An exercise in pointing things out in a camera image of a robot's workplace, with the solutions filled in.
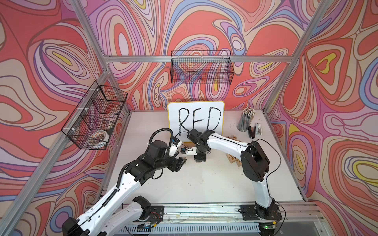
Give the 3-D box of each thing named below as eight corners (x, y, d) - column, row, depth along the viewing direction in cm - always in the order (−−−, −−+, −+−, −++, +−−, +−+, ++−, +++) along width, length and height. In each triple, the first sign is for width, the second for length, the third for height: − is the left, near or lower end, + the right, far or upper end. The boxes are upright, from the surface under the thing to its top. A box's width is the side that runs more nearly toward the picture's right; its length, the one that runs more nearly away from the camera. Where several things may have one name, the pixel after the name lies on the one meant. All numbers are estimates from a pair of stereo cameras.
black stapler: (248, 137, 104) (249, 135, 102) (248, 127, 110) (249, 125, 108) (254, 139, 104) (256, 136, 101) (254, 129, 110) (255, 126, 108)
